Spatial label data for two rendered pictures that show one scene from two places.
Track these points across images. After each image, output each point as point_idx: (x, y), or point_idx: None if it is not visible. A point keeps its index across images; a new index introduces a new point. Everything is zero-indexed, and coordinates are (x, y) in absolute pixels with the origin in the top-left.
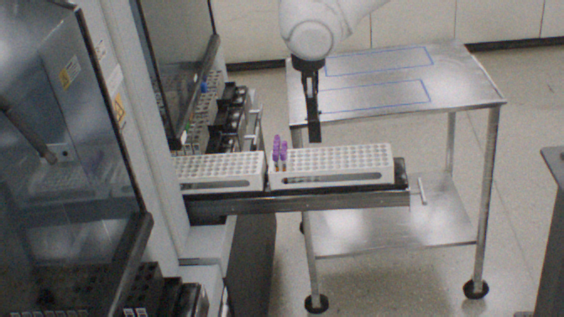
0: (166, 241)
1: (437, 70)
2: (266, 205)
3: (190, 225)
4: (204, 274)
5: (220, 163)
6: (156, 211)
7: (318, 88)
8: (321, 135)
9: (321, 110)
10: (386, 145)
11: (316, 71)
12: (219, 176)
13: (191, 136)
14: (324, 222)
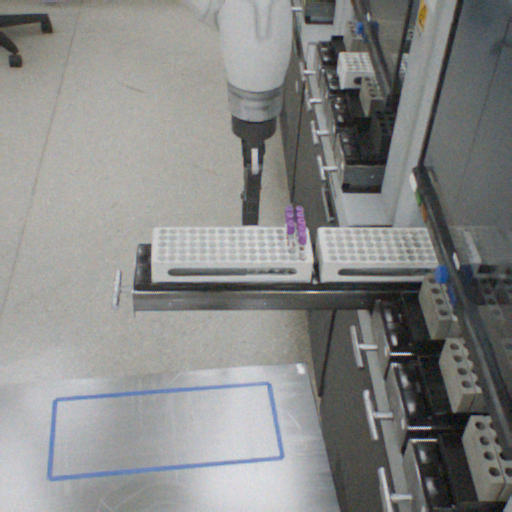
0: (393, 175)
1: (0, 511)
2: None
3: None
4: (358, 215)
5: (377, 247)
6: (400, 139)
7: (265, 468)
8: (242, 220)
9: (241, 197)
10: (156, 258)
11: (244, 144)
12: (368, 228)
13: (440, 284)
14: None
